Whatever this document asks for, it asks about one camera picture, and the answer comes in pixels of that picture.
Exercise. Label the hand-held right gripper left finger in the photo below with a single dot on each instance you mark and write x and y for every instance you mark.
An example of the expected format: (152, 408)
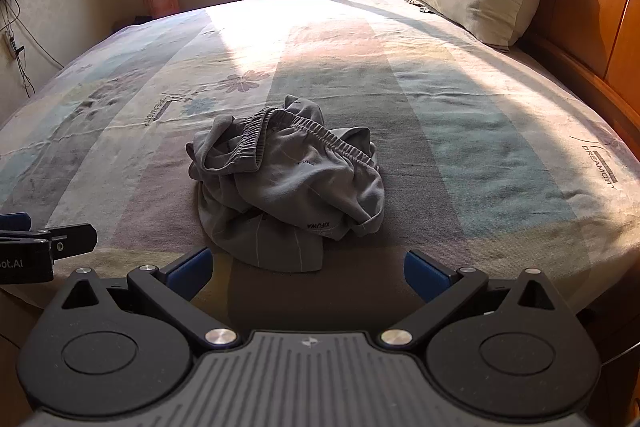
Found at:
(192, 269)

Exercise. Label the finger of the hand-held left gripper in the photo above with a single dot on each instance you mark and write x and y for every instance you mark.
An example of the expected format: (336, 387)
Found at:
(15, 223)
(75, 241)

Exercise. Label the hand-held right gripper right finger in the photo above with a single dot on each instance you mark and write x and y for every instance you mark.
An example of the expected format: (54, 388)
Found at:
(425, 277)

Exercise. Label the grey pants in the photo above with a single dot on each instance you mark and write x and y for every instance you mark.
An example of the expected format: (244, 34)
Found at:
(300, 187)

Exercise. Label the white power strip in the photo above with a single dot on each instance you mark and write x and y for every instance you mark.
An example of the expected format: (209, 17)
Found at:
(10, 44)

